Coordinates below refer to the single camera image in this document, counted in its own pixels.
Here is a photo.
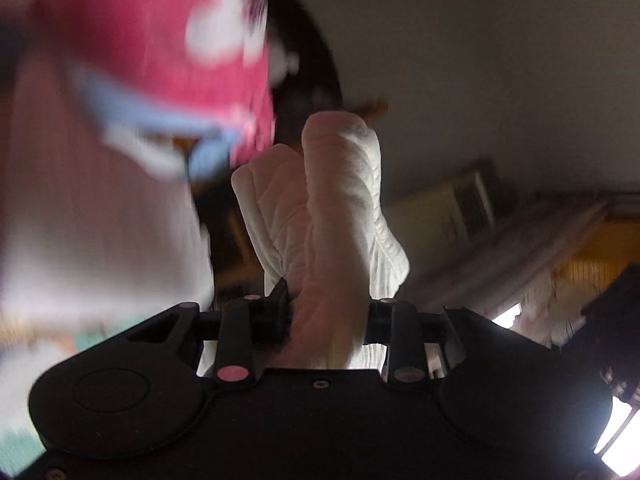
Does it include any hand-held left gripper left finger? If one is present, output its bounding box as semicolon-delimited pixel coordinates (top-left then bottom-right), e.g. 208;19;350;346
125;277;294;387

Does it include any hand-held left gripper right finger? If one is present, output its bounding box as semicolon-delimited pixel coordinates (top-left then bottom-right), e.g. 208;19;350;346
362;297;501;387

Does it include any cream quilted jacket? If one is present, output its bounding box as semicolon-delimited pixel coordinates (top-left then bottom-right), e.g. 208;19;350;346
231;111;412;373

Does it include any pale curtain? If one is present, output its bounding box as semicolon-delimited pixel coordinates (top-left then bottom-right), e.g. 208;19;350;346
415;195;618;343

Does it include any pale ribbed cloth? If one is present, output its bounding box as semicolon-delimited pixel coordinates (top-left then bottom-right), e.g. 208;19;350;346
0;60;217;333

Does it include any dark round object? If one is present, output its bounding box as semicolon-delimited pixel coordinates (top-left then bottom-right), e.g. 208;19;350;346
267;0;347;173

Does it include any pink printed cloth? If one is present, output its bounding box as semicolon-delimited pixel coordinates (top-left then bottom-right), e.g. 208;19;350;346
30;0;279;182

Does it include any wall air conditioner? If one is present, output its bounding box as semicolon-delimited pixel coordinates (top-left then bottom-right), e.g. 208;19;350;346
389;159;502;247

